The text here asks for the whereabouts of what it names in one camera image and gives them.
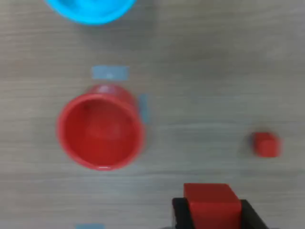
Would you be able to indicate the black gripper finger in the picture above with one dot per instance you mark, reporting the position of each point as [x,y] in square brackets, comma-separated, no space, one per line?
[250,219]
[182,214]

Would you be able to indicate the red cube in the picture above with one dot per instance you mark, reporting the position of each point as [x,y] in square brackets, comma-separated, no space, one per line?
[267,145]
[209,202]

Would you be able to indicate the red cup bin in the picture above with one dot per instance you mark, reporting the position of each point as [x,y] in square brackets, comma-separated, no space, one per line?
[100,131]

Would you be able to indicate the blue cup bin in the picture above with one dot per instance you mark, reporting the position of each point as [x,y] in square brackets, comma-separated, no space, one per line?
[90,12]

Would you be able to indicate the blue tape piece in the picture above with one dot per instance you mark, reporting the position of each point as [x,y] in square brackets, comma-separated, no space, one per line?
[90,226]
[110,72]
[144,109]

